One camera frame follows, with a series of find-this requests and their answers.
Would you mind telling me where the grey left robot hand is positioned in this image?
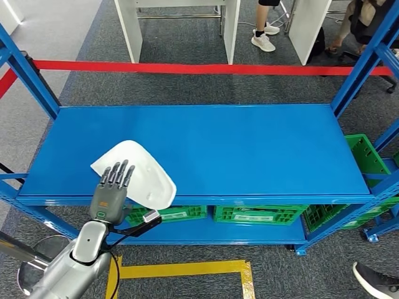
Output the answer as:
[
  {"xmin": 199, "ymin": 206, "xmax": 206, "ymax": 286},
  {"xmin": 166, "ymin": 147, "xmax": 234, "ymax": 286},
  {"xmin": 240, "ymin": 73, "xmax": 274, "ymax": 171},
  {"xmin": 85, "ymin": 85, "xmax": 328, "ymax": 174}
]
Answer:
[{"xmin": 89, "ymin": 159, "xmax": 136, "ymax": 227}]

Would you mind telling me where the white plastic shell part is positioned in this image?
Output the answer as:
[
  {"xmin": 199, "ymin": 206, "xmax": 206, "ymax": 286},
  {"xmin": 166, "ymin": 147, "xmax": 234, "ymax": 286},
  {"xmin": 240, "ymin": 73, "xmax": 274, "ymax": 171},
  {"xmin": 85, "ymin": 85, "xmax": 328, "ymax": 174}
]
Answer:
[{"xmin": 91, "ymin": 140, "xmax": 177, "ymax": 211}]

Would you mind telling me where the blue metal shelf rack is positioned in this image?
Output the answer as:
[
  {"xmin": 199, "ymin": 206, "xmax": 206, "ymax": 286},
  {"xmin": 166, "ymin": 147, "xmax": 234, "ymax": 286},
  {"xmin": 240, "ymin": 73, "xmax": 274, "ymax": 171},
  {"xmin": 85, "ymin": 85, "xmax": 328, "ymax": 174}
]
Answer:
[
  {"xmin": 0, "ymin": 0, "xmax": 399, "ymax": 257},
  {"xmin": 361, "ymin": 156, "xmax": 399, "ymax": 244}
]

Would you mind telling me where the thin black rod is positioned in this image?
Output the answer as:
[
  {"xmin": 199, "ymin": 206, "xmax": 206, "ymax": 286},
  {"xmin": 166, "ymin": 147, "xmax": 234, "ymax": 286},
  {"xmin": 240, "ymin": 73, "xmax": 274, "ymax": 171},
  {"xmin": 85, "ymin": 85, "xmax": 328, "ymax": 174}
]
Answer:
[{"xmin": 0, "ymin": 163, "xmax": 26, "ymax": 183}]

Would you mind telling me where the red barrier belt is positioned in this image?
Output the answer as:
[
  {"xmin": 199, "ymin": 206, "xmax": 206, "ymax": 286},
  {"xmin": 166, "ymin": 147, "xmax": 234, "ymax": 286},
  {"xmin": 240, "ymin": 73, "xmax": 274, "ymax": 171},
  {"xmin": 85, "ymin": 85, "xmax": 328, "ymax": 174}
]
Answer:
[
  {"xmin": 0, "ymin": 68, "xmax": 18, "ymax": 100},
  {"xmin": 32, "ymin": 59, "xmax": 394, "ymax": 78}
]

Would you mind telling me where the white desk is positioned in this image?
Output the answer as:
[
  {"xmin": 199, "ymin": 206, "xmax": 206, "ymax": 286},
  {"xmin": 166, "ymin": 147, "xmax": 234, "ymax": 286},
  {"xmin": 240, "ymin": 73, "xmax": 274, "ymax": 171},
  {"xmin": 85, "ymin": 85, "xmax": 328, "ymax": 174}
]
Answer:
[
  {"xmin": 113, "ymin": 0, "xmax": 241, "ymax": 65},
  {"xmin": 288, "ymin": 0, "xmax": 333, "ymax": 66}
]

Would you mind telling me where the person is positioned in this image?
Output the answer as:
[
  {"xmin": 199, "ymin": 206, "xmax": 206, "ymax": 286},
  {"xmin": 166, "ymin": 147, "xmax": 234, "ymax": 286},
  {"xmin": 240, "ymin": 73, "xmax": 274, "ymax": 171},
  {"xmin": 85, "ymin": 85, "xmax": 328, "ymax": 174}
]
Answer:
[
  {"xmin": 251, "ymin": 0, "xmax": 281, "ymax": 53},
  {"xmin": 323, "ymin": 0, "xmax": 390, "ymax": 57}
]

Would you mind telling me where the black bag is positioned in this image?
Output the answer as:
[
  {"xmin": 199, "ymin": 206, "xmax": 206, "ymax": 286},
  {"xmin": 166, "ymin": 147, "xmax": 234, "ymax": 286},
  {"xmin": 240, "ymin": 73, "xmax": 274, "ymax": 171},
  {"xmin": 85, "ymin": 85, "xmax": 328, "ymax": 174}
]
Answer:
[{"xmin": 307, "ymin": 26, "xmax": 326, "ymax": 65}]

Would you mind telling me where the person's black shoe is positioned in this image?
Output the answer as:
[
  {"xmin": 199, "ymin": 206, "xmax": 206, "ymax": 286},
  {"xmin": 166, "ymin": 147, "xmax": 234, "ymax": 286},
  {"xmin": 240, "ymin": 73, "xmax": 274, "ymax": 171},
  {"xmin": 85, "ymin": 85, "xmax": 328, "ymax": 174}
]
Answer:
[{"xmin": 352, "ymin": 262, "xmax": 399, "ymax": 299}]

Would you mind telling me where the black office chair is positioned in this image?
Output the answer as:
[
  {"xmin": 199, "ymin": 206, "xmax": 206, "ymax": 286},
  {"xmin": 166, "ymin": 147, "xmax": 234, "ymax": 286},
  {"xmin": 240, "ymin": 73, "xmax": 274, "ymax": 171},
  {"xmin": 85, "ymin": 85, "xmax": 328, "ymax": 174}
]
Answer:
[{"xmin": 338, "ymin": 49, "xmax": 398, "ymax": 95}]

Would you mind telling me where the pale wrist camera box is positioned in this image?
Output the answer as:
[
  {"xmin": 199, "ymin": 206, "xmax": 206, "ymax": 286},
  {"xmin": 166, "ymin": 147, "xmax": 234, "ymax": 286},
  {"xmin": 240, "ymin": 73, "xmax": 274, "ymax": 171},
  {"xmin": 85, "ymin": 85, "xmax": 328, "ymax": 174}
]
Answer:
[{"xmin": 118, "ymin": 209, "xmax": 162, "ymax": 238}]

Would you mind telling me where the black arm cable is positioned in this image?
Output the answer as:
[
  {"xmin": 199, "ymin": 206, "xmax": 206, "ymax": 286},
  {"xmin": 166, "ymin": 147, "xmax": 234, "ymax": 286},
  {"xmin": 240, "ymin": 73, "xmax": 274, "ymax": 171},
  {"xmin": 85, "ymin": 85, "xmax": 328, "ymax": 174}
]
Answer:
[{"xmin": 106, "ymin": 243, "xmax": 121, "ymax": 299}]

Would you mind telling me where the chrome stanchion post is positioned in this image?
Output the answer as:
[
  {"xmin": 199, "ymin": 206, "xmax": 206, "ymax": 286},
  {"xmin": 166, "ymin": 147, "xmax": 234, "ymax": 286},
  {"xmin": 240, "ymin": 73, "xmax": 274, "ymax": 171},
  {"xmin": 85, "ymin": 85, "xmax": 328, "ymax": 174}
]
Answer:
[{"xmin": 0, "ymin": 230, "xmax": 72, "ymax": 297}]

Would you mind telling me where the black stanchion post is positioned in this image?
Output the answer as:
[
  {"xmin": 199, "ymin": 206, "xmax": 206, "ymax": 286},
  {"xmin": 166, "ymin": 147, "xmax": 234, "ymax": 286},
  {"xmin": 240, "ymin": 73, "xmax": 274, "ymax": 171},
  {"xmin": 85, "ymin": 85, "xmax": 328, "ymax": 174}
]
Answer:
[{"xmin": 20, "ymin": 50, "xmax": 61, "ymax": 108}]

